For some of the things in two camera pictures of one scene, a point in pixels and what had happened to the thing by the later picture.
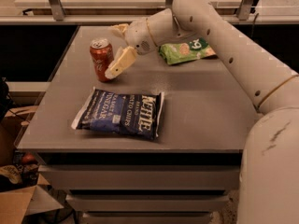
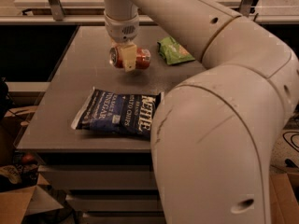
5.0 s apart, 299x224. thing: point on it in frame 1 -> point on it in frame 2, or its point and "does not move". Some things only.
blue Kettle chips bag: x=132 y=115 does not move
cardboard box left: x=16 y=204 does not move
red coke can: x=102 y=56 -> x=142 y=60
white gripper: x=137 y=35 -> x=120 y=29
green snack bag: x=195 y=49 does not move
